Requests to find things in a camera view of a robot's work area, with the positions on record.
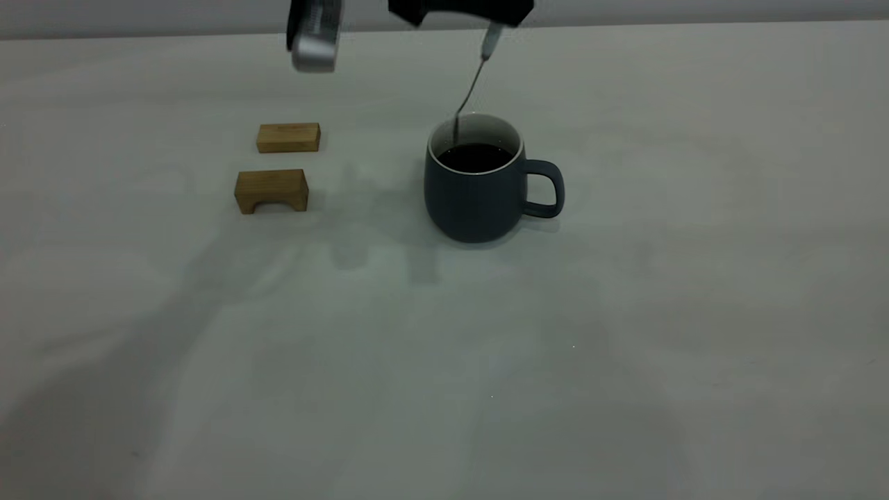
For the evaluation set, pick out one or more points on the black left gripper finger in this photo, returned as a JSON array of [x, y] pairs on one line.
[[479, 8]]

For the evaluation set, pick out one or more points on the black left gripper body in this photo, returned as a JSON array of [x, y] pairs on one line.
[[408, 8]]

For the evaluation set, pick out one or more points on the dark grey ceramic cup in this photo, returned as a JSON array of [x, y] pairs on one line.
[[472, 205]]

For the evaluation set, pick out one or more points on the flat rectangular wooden block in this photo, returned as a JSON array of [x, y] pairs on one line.
[[288, 137]]

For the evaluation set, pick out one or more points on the arched wooden block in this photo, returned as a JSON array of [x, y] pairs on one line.
[[271, 184]]

